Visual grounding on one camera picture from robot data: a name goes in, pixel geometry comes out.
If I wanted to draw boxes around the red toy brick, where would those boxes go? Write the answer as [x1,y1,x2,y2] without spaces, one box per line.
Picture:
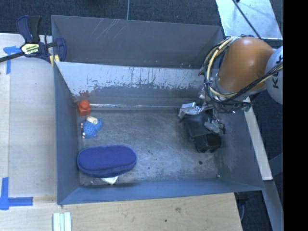
[77,99,91,117]

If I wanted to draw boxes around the pale wood board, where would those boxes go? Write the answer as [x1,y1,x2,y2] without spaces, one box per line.
[8,56,59,198]

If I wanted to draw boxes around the white paper scrap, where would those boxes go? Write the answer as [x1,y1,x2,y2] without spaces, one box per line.
[100,176,119,185]

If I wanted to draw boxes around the grey metal bin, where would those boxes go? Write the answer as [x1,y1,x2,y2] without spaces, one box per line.
[51,14,266,205]

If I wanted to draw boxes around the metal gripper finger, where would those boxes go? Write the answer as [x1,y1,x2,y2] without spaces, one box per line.
[204,119,226,135]
[178,102,201,119]

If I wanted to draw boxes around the black box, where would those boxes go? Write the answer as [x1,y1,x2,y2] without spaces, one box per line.
[182,113,223,154]

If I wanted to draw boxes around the blue spotted toy animal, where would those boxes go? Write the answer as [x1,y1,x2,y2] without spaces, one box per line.
[80,115,103,140]

